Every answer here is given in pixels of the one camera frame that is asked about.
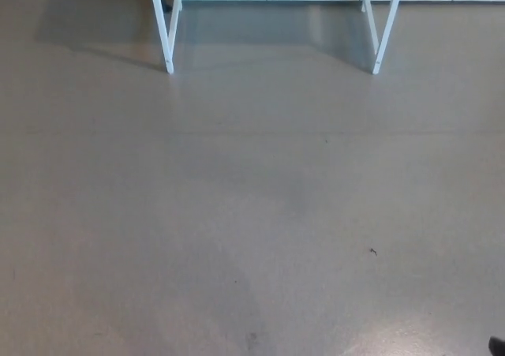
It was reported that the white metal desk leg frame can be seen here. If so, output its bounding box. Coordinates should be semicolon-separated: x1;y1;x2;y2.
361;0;408;76
148;0;184;75

